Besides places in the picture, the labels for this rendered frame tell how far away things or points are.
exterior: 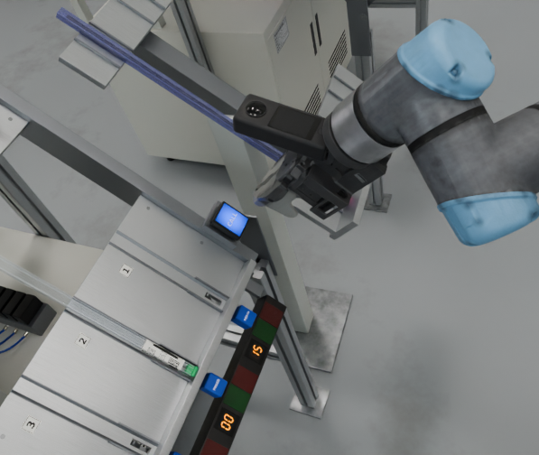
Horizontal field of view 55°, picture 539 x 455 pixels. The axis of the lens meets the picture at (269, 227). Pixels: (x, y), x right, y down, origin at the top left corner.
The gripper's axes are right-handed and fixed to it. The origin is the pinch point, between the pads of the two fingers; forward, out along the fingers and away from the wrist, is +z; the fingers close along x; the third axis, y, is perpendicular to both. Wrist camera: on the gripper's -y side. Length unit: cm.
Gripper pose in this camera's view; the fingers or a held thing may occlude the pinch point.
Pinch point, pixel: (255, 193)
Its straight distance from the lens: 72.3
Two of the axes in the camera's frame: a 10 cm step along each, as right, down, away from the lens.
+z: -4.8, 3.3, 8.1
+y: 8.0, 5.4, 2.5
